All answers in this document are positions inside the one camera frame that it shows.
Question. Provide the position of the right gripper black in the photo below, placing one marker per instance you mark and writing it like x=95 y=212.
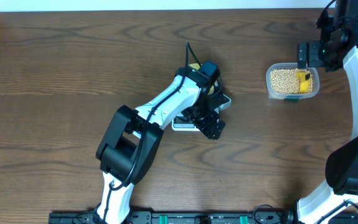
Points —
x=312 y=60

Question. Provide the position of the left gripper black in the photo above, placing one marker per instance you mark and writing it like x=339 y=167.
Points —
x=204 y=126

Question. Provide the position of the yellow measuring scoop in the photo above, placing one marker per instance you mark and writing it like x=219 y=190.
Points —
x=304 y=81

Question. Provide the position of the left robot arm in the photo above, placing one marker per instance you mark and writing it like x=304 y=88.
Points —
x=129 y=145

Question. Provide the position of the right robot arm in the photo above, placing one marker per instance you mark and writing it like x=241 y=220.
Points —
x=339 y=189

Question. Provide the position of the white digital kitchen scale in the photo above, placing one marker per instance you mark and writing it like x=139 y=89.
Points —
x=181 y=123

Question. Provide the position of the yellow bowl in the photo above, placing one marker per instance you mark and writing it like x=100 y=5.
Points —
x=196 y=67

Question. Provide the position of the clear plastic container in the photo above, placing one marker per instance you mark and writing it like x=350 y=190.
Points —
x=286 y=96

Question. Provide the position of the soybeans pile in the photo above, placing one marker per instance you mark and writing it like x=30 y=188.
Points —
x=285 y=81

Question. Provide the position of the black mounting rail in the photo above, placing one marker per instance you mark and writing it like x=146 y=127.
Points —
x=147 y=217

